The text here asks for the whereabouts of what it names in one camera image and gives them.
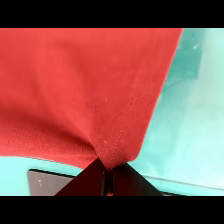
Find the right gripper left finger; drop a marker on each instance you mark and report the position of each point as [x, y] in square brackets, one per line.
[87, 181]

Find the red T-shirt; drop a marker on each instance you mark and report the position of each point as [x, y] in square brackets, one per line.
[76, 93]

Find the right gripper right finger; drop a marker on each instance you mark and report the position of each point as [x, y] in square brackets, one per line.
[131, 183]

